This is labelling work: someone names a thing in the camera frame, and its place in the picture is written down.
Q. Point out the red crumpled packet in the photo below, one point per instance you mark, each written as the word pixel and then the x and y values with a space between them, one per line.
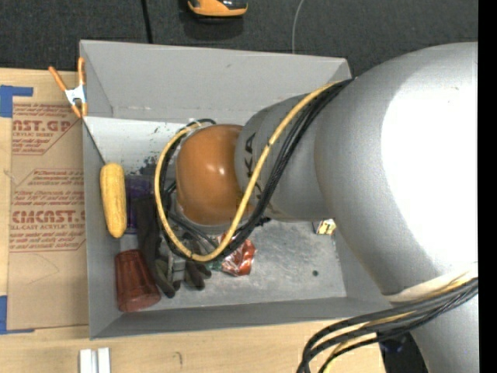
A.
pixel 242 260

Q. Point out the grey metal bin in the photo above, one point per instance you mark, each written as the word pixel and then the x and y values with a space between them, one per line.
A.
pixel 217 84

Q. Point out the brown cardboard board red print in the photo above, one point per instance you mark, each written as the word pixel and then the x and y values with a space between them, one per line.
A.
pixel 46 278

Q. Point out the purple packet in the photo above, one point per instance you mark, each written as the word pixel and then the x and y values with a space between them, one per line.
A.
pixel 134 189

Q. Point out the red-brown plastic cup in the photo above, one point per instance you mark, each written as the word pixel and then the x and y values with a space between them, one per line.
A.
pixel 134 282

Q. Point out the dark brown glove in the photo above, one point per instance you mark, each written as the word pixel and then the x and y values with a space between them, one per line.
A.
pixel 147 227

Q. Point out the yellow toy corn cob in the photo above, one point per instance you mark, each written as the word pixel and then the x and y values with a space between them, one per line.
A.
pixel 113 200

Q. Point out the yellow and black packet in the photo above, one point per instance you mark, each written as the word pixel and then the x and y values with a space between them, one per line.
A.
pixel 324 227

